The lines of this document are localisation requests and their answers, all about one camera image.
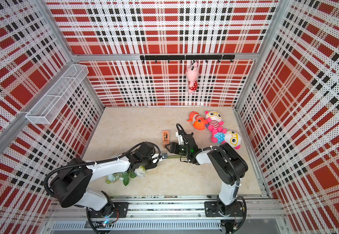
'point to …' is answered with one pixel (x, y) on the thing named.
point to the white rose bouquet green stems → (138, 171)
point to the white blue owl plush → (232, 138)
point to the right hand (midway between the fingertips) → (169, 146)
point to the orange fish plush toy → (198, 122)
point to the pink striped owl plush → (214, 118)
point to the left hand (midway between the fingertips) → (157, 156)
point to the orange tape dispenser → (165, 137)
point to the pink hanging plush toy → (192, 73)
